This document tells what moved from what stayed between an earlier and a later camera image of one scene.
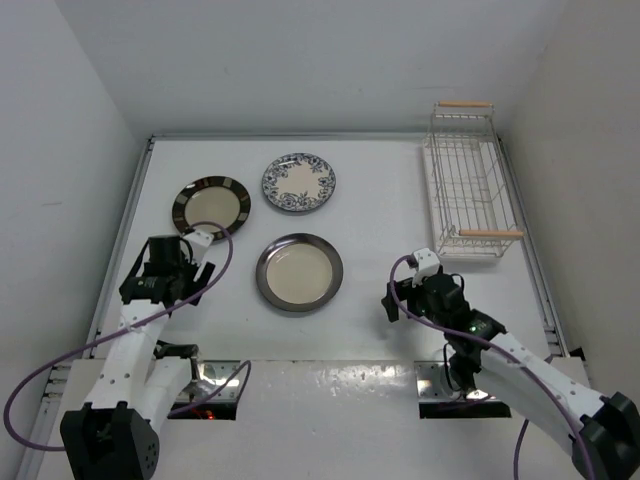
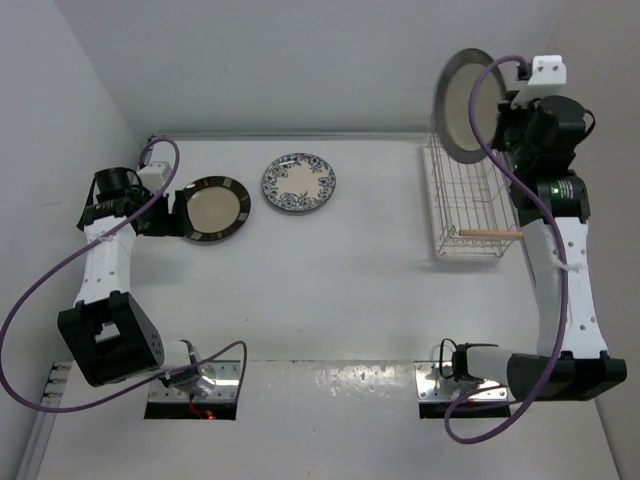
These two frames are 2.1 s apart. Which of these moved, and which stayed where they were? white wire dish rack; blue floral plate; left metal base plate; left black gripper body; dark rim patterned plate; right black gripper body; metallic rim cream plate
Moved: left black gripper body; metallic rim cream plate; right black gripper body
Stayed: left metal base plate; white wire dish rack; blue floral plate; dark rim patterned plate
